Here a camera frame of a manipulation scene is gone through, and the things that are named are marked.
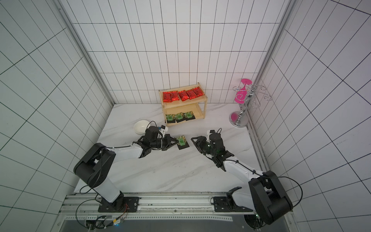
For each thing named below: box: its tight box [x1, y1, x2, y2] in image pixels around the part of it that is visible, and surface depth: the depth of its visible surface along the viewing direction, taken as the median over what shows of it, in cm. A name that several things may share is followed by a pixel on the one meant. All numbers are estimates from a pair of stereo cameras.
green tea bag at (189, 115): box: [183, 111, 196, 121], surface depth 112 cm
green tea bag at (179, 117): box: [174, 112, 186, 123], surface depth 112 cm
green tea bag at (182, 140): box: [177, 134, 187, 146], surface depth 91 cm
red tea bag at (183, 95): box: [178, 89, 190, 102], surface depth 96 cm
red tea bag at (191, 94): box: [185, 88, 198, 100], surface depth 97 cm
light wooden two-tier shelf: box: [158, 82, 209, 127], surface depth 98 cm
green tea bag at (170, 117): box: [165, 114, 176, 121], surface depth 112 cm
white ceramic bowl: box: [133, 119, 150, 134], surface depth 103 cm
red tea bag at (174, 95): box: [170, 90, 180, 102], surface depth 96 cm
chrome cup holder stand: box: [228, 84, 272, 129], surface depth 102 cm
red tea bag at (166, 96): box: [162, 91, 172, 103], surface depth 95 cm
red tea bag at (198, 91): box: [192, 86, 205, 98], surface depth 97 cm
